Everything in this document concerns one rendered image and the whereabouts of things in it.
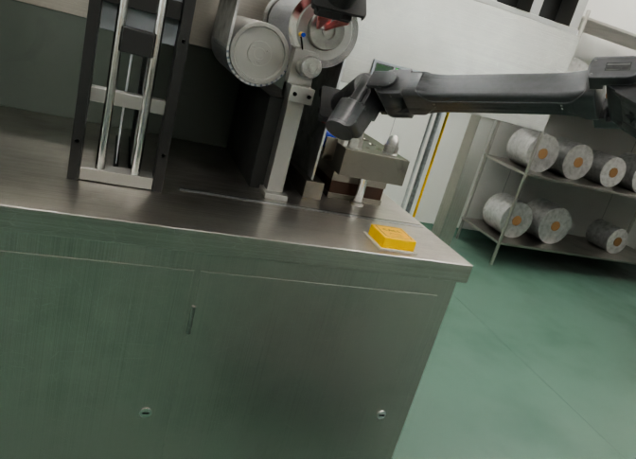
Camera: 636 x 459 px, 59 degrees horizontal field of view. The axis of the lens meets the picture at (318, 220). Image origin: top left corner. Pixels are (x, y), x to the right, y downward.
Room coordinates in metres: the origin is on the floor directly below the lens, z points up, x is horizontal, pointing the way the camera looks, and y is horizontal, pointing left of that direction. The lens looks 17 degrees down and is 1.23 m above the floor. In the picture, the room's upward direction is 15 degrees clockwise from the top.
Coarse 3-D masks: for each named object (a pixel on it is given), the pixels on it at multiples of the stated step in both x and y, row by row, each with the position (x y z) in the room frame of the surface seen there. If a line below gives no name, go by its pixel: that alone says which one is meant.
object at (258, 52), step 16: (240, 16) 1.33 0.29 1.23; (240, 32) 1.12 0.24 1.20; (256, 32) 1.14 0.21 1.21; (272, 32) 1.15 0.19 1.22; (240, 48) 1.13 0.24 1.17; (256, 48) 1.14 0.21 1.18; (272, 48) 1.16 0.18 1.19; (288, 48) 1.16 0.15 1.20; (240, 64) 1.13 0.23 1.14; (256, 64) 1.14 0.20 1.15; (272, 64) 1.16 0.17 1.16; (256, 80) 1.14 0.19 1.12; (272, 80) 1.15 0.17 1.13
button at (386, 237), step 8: (376, 224) 1.05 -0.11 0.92; (368, 232) 1.05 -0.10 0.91; (376, 232) 1.02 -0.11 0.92; (384, 232) 1.02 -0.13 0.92; (392, 232) 1.03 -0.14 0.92; (400, 232) 1.05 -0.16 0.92; (376, 240) 1.02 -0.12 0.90; (384, 240) 0.99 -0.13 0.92; (392, 240) 1.00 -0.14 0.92; (400, 240) 1.00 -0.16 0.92; (408, 240) 1.01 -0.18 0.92; (392, 248) 1.00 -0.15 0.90; (400, 248) 1.00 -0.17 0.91; (408, 248) 1.01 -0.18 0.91
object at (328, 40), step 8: (312, 16) 1.17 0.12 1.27; (312, 24) 1.16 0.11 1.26; (312, 32) 1.16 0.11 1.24; (320, 32) 1.17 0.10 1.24; (328, 32) 1.17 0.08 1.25; (336, 32) 1.18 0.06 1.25; (312, 40) 1.16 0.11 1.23; (320, 40) 1.17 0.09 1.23; (328, 40) 1.17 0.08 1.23; (336, 40) 1.18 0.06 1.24; (320, 48) 1.17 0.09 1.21; (328, 48) 1.18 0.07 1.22
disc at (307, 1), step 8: (304, 0) 1.17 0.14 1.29; (296, 8) 1.16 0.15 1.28; (304, 8) 1.17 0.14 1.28; (296, 16) 1.17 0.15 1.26; (352, 16) 1.21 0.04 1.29; (296, 24) 1.17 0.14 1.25; (352, 24) 1.21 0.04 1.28; (296, 32) 1.17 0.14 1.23; (352, 32) 1.21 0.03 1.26; (296, 40) 1.17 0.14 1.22; (352, 40) 1.21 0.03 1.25; (352, 48) 1.22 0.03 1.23; (344, 56) 1.21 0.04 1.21; (328, 64) 1.20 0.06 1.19; (336, 64) 1.21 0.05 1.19
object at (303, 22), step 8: (304, 16) 1.16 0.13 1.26; (304, 24) 1.16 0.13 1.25; (304, 32) 1.17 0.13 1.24; (344, 32) 1.20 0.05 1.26; (304, 40) 1.17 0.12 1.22; (344, 40) 1.20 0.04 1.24; (304, 48) 1.17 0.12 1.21; (312, 48) 1.18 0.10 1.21; (336, 48) 1.19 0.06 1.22; (344, 48) 1.20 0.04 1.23; (320, 56) 1.18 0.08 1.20; (328, 56) 1.19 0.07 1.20; (336, 56) 1.20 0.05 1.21
